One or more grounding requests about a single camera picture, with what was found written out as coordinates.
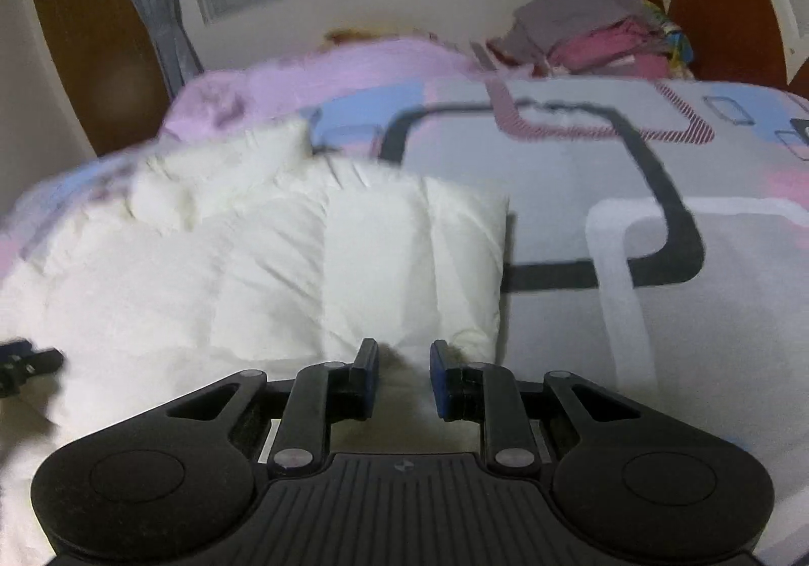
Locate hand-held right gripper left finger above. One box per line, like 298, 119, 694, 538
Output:
136, 339, 381, 482

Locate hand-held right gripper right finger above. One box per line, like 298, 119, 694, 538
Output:
429, 340, 646, 471

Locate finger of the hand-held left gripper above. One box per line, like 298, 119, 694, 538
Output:
0, 338, 65, 396

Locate white puffer jacket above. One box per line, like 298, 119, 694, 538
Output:
0, 117, 513, 566

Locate pile of folded clothes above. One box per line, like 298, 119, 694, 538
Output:
486, 0, 696, 82

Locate bed with patterned grey sheet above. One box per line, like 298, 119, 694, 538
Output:
0, 38, 809, 566

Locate pink blanket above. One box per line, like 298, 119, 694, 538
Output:
161, 38, 507, 145

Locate brown wooden door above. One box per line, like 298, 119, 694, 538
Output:
22, 0, 173, 158

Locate yellow printed cloth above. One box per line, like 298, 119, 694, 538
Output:
324, 28, 438, 48

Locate grey curtain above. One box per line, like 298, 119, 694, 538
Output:
100, 0, 204, 101

